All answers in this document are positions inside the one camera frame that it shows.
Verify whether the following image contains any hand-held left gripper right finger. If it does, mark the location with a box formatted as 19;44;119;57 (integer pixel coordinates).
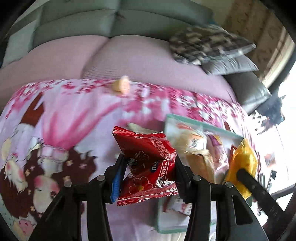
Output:
174;155;270;241

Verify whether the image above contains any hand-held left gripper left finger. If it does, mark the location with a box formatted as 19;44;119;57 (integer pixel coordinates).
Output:
30;153;127;241

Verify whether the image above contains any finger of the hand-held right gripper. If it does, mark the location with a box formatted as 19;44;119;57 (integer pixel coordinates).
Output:
235;168;287;230

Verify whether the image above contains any cream wafer packet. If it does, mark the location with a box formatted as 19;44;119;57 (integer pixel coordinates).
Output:
185;151;215;183

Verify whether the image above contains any yellow cake packet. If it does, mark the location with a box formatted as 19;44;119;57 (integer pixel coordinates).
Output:
223;138;258;201

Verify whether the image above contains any red triangular snack packet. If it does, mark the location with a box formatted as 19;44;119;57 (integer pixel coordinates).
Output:
112;126;178;207

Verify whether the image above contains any purple cake packet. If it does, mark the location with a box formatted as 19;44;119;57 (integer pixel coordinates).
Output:
207;134;229;163

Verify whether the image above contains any teal rimmed white tray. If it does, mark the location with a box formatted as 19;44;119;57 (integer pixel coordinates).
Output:
157;113;252;234

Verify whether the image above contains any printed pink blanket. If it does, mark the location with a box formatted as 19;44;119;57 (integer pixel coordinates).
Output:
0;78;262;241

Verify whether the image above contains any small yellow pink roll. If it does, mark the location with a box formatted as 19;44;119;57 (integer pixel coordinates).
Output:
111;75;131;96

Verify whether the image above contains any pink sofa seat cover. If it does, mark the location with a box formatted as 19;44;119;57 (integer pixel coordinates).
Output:
0;35;235;108

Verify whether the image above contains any black and white patterned pillow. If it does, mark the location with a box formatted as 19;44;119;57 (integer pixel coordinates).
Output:
169;24;257;65

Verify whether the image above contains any grey sofa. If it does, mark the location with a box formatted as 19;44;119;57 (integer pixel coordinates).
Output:
0;0;272;114

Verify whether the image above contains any light grey pillow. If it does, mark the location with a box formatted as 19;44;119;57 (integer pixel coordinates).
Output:
2;20;37;69

